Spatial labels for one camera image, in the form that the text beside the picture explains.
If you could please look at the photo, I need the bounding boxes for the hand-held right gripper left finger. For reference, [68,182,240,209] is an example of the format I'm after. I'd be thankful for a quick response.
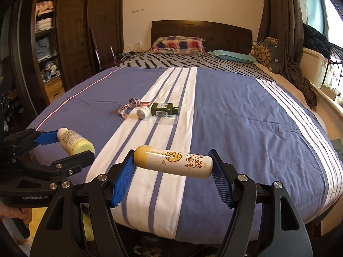
[29,149,137,257]

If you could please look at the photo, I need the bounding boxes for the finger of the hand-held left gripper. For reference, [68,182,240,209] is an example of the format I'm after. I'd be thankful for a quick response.
[4,129,59,155]
[50,151,95,178]

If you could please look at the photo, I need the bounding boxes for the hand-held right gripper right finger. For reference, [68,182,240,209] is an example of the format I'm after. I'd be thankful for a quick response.
[208,148,314,257]

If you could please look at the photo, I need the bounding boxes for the yellow lotion bottle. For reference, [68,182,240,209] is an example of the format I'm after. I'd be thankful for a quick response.
[57,128,95,156]

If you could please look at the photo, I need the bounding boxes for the white and yellow lip balm tube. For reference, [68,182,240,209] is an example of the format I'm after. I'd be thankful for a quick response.
[133,145,213,179]

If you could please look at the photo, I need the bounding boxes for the person's left hand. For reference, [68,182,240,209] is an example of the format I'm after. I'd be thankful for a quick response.
[0,201,33,227]

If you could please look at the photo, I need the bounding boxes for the blue striped blanket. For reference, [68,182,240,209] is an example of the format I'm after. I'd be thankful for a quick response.
[25,67,343,247]

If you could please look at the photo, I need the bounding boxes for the patterned slippers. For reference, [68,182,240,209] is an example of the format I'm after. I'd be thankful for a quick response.
[132,236,164,257]

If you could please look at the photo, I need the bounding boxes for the patterned clothes pile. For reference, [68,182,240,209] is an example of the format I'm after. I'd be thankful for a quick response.
[40,60,61,79]

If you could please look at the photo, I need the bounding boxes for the small white jar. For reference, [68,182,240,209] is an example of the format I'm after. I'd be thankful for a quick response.
[137,106,150,120]

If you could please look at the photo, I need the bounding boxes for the clear plastic box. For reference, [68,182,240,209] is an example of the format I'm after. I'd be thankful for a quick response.
[150,115,179,125]

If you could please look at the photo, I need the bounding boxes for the purple ribbon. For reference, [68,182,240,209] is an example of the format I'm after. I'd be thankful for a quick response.
[118,99,152,119]

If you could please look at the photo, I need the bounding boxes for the dark green bottle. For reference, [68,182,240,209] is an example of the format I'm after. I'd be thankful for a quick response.
[150,102,179,116]

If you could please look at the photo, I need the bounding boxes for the light blue folded clothes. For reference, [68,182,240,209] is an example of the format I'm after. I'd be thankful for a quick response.
[36,37,57,61]

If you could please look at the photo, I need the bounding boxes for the black chair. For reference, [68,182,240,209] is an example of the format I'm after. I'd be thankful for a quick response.
[90,27,114,71]

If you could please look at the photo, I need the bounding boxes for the dark wooden wardrobe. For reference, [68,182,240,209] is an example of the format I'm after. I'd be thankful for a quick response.
[8,0,124,118]

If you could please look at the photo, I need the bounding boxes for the white folded clothes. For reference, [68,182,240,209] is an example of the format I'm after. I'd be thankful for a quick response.
[36,19,53,31]

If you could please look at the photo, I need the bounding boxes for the dark green cloth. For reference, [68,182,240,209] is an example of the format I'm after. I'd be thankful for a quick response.
[331,139,343,161]

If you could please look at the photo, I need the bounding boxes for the teal pillow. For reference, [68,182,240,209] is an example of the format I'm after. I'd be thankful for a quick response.
[209,49,256,64]

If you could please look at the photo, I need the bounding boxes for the black and white striped sheet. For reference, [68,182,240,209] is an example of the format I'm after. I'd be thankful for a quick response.
[118,53,276,82]

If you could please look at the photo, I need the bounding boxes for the pink folded clothes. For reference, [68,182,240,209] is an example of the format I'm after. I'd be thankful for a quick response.
[36,1,55,16]

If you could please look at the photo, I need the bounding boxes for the patterned brown cushion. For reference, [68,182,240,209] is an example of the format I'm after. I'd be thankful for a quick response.
[250,37,279,71]

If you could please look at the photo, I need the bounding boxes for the plaid pillow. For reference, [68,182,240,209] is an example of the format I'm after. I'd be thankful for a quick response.
[149,36,206,57]

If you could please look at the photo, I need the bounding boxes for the white storage box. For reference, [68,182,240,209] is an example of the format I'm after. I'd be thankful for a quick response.
[300,48,334,89]

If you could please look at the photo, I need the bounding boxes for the dark wooden headboard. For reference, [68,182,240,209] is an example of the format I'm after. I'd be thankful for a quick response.
[151,20,253,55]

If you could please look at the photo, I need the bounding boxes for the black metal rack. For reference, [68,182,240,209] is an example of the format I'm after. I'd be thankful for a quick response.
[322,41,343,86]

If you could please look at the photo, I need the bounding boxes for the brown curtain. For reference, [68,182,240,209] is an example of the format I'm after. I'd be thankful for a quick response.
[257,0,318,110]

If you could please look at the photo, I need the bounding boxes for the black jacket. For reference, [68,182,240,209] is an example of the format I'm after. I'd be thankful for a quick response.
[303,24,333,57]

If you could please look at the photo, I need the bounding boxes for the window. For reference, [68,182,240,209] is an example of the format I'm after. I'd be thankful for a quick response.
[301,0,343,49]

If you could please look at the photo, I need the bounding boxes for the white charger cable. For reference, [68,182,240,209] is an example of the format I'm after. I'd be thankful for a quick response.
[115,49,137,61]

